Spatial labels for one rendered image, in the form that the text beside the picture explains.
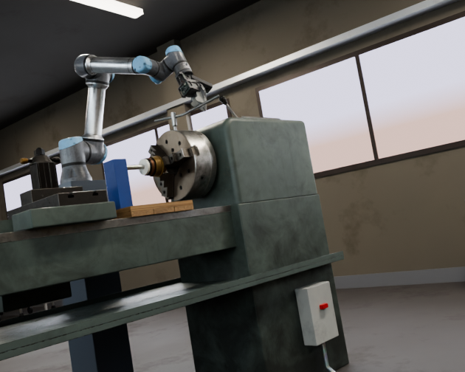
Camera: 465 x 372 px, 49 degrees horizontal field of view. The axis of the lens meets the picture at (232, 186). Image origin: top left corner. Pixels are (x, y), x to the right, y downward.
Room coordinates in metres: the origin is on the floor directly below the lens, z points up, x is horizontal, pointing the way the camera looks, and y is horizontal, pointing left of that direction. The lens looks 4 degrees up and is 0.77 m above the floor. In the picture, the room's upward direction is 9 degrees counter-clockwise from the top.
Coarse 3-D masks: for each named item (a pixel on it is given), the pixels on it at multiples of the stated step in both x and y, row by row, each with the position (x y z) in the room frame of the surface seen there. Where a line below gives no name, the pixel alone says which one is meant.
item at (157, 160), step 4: (156, 156) 2.18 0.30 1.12; (148, 160) 2.13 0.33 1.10; (152, 160) 2.14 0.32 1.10; (156, 160) 2.15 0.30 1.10; (160, 160) 2.16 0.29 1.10; (152, 164) 2.13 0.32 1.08; (156, 164) 2.14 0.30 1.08; (160, 164) 2.16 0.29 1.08; (152, 168) 2.13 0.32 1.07; (156, 168) 2.14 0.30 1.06; (160, 168) 2.16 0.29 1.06; (164, 168) 2.19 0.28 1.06; (152, 172) 2.14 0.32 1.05; (156, 172) 2.15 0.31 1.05; (160, 172) 2.17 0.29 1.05; (164, 172) 2.20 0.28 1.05; (156, 176) 2.20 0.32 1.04
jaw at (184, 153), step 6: (180, 150) 2.14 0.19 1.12; (186, 150) 2.15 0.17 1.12; (192, 150) 2.15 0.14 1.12; (168, 156) 2.17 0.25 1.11; (174, 156) 2.15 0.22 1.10; (180, 156) 2.15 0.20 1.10; (186, 156) 2.14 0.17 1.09; (168, 162) 2.16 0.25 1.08; (174, 162) 2.16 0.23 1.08; (180, 162) 2.19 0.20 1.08
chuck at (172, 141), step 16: (160, 144) 2.30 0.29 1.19; (176, 144) 2.22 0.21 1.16; (192, 144) 2.16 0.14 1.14; (192, 160) 2.16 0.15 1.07; (208, 160) 2.20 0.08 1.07; (176, 176) 2.24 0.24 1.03; (192, 176) 2.17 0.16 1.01; (208, 176) 2.22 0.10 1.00; (160, 192) 2.33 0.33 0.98; (176, 192) 2.25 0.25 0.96; (192, 192) 2.21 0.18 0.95
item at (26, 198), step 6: (24, 192) 1.86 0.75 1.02; (30, 192) 1.83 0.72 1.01; (36, 192) 1.84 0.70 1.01; (42, 192) 1.85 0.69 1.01; (48, 192) 1.87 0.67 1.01; (54, 192) 1.88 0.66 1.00; (60, 192) 1.90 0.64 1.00; (66, 192) 1.92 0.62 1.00; (24, 198) 1.86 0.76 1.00; (30, 198) 1.83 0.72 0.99; (36, 198) 1.84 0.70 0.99; (42, 198) 1.85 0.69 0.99; (24, 204) 1.87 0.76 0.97
